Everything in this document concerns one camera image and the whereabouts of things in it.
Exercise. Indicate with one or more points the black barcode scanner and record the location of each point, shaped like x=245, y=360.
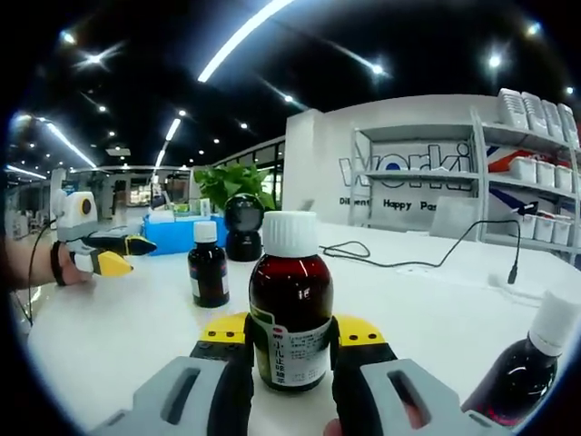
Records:
x=244, y=227

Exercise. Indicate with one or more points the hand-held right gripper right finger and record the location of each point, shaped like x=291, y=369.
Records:
x=436, y=404

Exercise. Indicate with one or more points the green white medicine box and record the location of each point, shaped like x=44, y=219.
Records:
x=193, y=209

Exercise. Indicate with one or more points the rows of white storage bins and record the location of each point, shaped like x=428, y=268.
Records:
x=544, y=172

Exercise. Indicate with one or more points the grey metal shelving unit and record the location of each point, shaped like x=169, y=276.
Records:
x=481, y=181

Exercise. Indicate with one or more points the white table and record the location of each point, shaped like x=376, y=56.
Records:
x=408, y=309

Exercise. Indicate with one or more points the blue plastic bin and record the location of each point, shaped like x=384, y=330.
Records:
x=181, y=238

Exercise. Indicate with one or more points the black handheld tool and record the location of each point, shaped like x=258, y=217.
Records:
x=528, y=208

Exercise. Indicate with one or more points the wide dark medicine bottle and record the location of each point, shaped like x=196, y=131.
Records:
x=209, y=272

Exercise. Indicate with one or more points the white blue-print medicine box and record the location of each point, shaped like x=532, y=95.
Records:
x=161, y=217

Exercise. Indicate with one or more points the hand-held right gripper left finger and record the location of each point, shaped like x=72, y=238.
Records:
x=190, y=395

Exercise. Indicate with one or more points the grey translucent panel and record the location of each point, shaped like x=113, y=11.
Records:
x=454, y=218

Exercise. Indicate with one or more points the tall red medicine bottle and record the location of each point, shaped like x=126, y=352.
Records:
x=290, y=290

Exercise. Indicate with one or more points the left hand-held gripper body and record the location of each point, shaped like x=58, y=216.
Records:
x=77, y=218

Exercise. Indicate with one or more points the small dark medicine bottle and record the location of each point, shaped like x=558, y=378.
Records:
x=522, y=377

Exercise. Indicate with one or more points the person's left hand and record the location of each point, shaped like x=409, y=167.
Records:
x=70, y=274

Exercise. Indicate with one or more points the person's right hand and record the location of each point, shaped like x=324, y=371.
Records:
x=333, y=428

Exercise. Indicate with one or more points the green potted plant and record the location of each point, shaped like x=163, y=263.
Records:
x=236, y=184

